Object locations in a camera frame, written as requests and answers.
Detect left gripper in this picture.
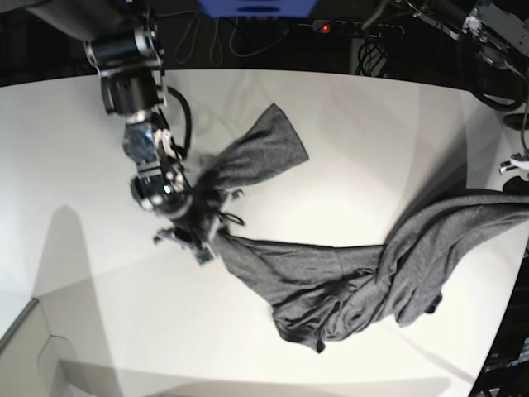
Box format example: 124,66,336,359
498,154,528,193

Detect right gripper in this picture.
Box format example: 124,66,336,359
130,173,245,265

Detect grey t-shirt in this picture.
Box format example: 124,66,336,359
193,103,529,355

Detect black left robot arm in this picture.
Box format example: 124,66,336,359
402,1,528,174

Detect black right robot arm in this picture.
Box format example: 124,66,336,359
20,1,240,264

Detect blue box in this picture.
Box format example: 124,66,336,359
199,0,317,17

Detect black power strip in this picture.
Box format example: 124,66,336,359
310,19,405,38

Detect grey cables behind table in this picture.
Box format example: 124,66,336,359
173,7,290,65

